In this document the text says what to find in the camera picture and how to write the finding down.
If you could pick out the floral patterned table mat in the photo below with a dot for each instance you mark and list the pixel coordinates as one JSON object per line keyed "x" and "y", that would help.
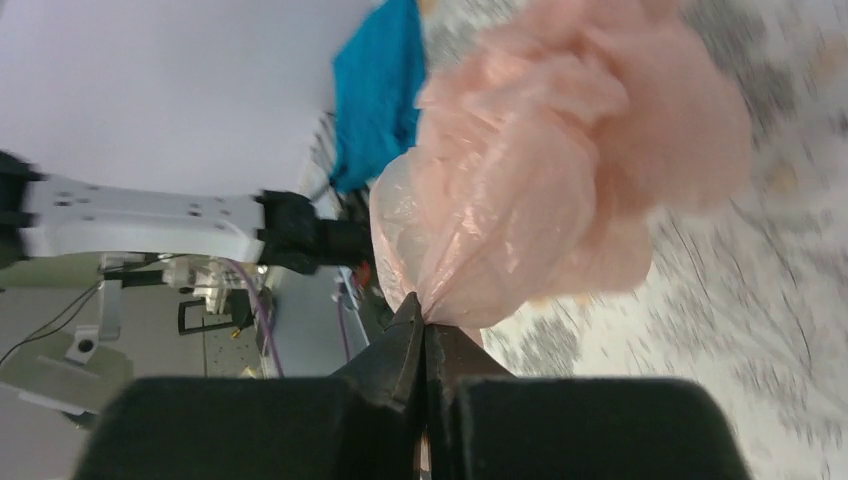
{"x": 748, "y": 299}

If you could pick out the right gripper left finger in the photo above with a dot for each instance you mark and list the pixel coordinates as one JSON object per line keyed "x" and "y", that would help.
{"x": 359, "y": 422}

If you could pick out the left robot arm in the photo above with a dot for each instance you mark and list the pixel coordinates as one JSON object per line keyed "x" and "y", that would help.
{"x": 49, "y": 215}

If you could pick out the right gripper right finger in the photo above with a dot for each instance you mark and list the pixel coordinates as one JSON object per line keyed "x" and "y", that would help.
{"x": 485, "y": 423}

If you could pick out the bright blue cloth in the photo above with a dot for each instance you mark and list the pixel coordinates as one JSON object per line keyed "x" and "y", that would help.
{"x": 377, "y": 75}

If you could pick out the pink plastic trash bag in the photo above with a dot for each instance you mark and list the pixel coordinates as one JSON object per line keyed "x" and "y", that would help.
{"x": 542, "y": 153}

